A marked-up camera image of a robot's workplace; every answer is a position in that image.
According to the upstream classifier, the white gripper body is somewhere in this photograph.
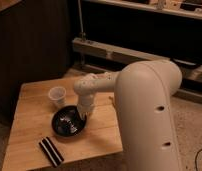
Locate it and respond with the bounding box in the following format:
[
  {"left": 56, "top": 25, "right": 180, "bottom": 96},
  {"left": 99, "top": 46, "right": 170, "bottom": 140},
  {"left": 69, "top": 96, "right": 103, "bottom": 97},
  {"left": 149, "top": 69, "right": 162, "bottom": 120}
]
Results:
[{"left": 77, "top": 95, "right": 95, "bottom": 116}]

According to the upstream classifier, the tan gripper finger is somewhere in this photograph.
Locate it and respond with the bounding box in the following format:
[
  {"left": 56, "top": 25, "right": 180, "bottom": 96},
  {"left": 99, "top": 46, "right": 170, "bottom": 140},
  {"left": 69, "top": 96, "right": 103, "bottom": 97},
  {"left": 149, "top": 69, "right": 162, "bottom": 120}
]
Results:
[{"left": 80, "top": 114, "right": 86, "bottom": 120}]

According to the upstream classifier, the dark ceramic bowl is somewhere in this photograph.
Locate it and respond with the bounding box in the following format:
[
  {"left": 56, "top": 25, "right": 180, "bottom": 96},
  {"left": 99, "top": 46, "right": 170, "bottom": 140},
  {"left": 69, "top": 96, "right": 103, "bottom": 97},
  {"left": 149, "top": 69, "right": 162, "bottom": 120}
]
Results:
[{"left": 51, "top": 105, "right": 87, "bottom": 137}]

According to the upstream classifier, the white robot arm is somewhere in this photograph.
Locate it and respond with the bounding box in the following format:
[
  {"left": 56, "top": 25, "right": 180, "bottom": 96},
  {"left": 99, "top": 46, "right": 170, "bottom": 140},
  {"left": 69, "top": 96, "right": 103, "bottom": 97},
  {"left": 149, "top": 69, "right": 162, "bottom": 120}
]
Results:
[{"left": 73, "top": 60, "right": 182, "bottom": 171}]

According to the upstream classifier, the clear plastic cup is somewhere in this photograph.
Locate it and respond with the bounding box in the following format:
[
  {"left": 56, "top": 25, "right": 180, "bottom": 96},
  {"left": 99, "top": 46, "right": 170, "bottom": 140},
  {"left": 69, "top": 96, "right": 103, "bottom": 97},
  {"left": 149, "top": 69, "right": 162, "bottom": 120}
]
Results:
[{"left": 48, "top": 86, "right": 66, "bottom": 108}]

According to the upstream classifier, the wooden table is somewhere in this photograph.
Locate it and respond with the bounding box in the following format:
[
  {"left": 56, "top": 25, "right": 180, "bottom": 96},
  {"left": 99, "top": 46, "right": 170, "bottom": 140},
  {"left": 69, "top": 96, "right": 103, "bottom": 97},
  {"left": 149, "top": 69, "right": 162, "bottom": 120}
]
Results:
[{"left": 2, "top": 77, "right": 122, "bottom": 171}]

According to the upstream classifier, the black white striped case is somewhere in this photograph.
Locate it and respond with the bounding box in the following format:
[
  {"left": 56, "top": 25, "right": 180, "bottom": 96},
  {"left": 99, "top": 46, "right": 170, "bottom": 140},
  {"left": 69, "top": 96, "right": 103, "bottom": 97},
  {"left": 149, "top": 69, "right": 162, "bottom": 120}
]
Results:
[{"left": 39, "top": 137, "right": 64, "bottom": 167}]

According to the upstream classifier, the metal pole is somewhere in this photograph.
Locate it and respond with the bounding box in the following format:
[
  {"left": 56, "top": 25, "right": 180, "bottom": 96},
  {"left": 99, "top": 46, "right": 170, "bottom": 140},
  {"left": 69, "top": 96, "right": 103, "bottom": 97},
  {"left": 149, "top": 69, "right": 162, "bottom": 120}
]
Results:
[{"left": 77, "top": 0, "right": 86, "bottom": 41}]

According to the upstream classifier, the upper shelf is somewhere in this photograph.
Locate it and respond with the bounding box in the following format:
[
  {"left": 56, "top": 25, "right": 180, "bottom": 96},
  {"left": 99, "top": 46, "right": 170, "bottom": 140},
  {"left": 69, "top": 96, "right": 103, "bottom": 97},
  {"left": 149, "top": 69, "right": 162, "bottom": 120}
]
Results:
[{"left": 83, "top": 0, "right": 202, "bottom": 20}]

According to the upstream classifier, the black handle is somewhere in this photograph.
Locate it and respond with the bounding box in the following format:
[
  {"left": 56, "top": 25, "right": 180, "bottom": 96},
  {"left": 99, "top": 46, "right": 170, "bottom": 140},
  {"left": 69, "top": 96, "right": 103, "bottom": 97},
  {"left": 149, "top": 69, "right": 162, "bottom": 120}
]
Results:
[{"left": 170, "top": 58, "right": 201, "bottom": 70}]

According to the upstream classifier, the grey bench rail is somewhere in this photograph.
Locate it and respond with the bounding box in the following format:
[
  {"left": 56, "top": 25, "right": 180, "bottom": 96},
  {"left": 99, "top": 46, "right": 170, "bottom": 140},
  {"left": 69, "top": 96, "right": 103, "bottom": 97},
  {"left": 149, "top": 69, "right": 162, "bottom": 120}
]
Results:
[{"left": 72, "top": 37, "right": 202, "bottom": 95}]

